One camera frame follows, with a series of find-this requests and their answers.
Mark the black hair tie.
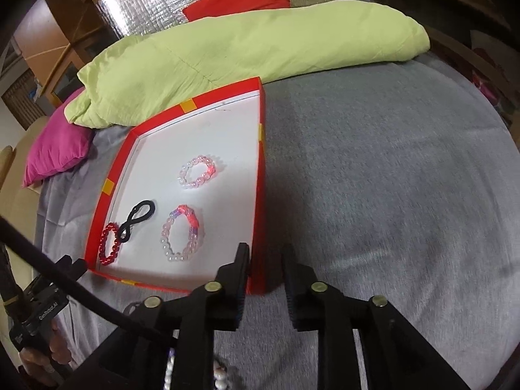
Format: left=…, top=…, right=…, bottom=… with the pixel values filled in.
left=117, top=200, right=156, bottom=241

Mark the magenta pillow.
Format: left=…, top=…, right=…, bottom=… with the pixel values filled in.
left=22, top=89, right=96, bottom=188

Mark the person's left hand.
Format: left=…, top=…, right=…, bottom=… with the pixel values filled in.
left=19, top=323, right=73, bottom=383

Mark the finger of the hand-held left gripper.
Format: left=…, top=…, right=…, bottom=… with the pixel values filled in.
left=60, top=256, right=88, bottom=282

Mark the red bead bracelet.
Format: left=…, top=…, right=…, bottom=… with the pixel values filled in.
left=97, top=222, right=123, bottom=268

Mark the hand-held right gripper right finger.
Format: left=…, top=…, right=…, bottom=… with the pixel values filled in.
left=282, top=244, right=472, bottom=390

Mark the red cardboard box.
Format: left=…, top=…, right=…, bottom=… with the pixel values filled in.
left=84, top=76, right=269, bottom=295

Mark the beige sofa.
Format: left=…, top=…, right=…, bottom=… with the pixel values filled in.
left=0, top=116, right=53, bottom=261

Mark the curved wooden shelf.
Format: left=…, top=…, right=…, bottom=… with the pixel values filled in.
left=339, top=0, right=520, bottom=139

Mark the light green quilt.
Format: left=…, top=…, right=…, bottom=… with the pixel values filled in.
left=65, top=0, right=431, bottom=128

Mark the pink and purple bead bracelet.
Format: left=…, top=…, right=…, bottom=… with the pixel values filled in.
left=160, top=204, right=202, bottom=263

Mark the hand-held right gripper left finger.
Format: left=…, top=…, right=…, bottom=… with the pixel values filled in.
left=73, top=243, right=250, bottom=390

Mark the small pink bead bracelet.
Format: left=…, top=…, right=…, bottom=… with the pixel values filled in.
left=177, top=154, right=215, bottom=190

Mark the wooden cabinet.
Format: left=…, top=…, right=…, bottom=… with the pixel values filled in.
left=12, top=0, right=135, bottom=102

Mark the silver foil board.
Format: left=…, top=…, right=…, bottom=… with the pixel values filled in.
left=97, top=0, right=336, bottom=40

